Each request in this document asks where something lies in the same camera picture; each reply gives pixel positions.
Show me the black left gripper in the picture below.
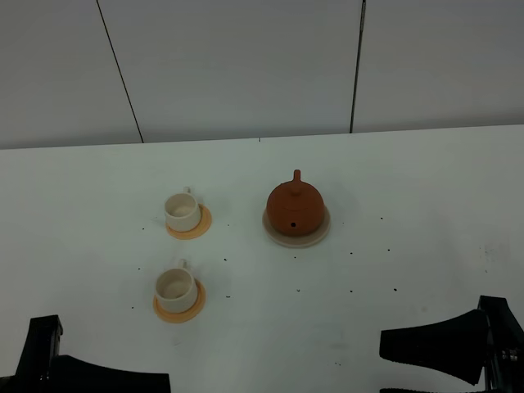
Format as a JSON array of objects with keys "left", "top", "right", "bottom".
[{"left": 1, "top": 314, "right": 171, "bottom": 393}]

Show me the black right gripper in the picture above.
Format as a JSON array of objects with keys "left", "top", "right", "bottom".
[{"left": 379, "top": 295, "right": 524, "bottom": 393}]

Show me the brown clay teapot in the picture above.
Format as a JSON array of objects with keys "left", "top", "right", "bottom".
[{"left": 265, "top": 169, "right": 325, "bottom": 237}]

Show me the beige round teapot coaster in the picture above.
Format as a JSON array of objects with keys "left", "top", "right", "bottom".
[{"left": 262, "top": 206, "right": 331, "bottom": 248}]

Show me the near white teacup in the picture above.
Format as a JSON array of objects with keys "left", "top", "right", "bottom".
[{"left": 155, "top": 259, "right": 198, "bottom": 314}]

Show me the white teacup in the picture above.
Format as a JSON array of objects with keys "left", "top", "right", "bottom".
[
  {"left": 155, "top": 259, "right": 198, "bottom": 314},
  {"left": 164, "top": 187, "right": 201, "bottom": 233}
]

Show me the near orange saucer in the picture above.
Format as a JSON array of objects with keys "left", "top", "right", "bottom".
[{"left": 152, "top": 279, "right": 206, "bottom": 323}]

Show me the orange saucer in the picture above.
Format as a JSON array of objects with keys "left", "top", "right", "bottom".
[
  {"left": 152, "top": 279, "right": 206, "bottom": 323},
  {"left": 165, "top": 204, "right": 212, "bottom": 240}
]

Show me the far white teacup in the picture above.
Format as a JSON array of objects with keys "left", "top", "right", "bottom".
[{"left": 164, "top": 187, "right": 201, "bottom": 233}]

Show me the far orange saucer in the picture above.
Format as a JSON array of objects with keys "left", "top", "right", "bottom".
[{"left": 165, "top": 204, "right": 212, "bottom": 240}]

